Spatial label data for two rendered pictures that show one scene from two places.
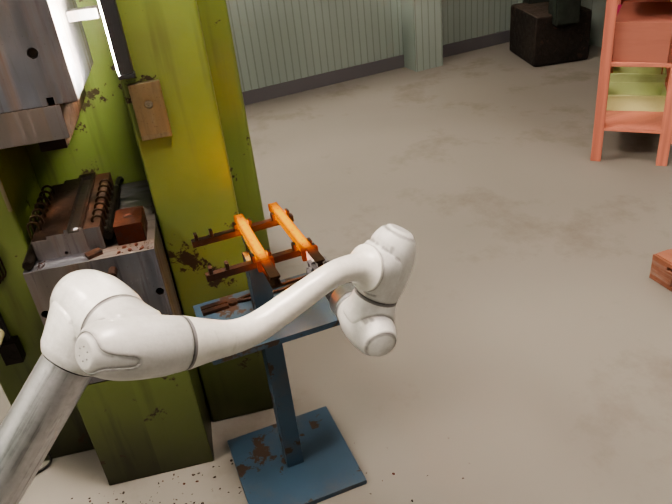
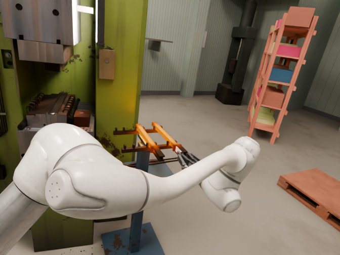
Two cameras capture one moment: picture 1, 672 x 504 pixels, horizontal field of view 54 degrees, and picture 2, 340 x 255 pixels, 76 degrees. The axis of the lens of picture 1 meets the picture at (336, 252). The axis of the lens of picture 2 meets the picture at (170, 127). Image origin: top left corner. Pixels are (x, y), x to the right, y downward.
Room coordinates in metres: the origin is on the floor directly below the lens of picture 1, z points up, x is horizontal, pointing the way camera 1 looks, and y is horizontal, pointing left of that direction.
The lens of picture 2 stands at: (0.55, 0.30, 1.47)
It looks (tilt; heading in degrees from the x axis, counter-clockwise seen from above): 22 degrees down; 350
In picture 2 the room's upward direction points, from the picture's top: 8 degrees clockwise
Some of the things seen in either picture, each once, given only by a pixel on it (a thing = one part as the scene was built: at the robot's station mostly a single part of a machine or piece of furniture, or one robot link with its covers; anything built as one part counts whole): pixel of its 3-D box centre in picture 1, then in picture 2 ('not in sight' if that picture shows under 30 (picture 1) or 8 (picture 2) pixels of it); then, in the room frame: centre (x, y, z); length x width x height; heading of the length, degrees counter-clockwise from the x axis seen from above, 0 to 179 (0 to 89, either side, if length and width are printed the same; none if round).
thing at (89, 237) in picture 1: (76, 212); (54, 107); (1.97, 0.82, 0.96); 0.42 x 0.20 x 0.09; 9
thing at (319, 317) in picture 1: (265, 314); (141, 175); (1.69, 0.24, 0.67); 0.40 x 0.30 x 0.02; 108
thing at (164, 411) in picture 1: (148, 375); (69, 195); (1.99, 0.77, 0.23); 0.56 x 0.38 x 0.47; 9
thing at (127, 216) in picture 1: (130, 225); (82, 118); (1.85, 0.62, 0.95); 0.12 x 0.09 x 0.07; 9
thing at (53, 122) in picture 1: (40, 104); (50, 48); (1.97, 0.82, 1.32); 0.42 x 0.20 x 0.10; 9
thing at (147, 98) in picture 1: (150, 110); (107, 64); (1.94, 0.50, 1.27); 0.09 x 0.02 x 0.17; 99
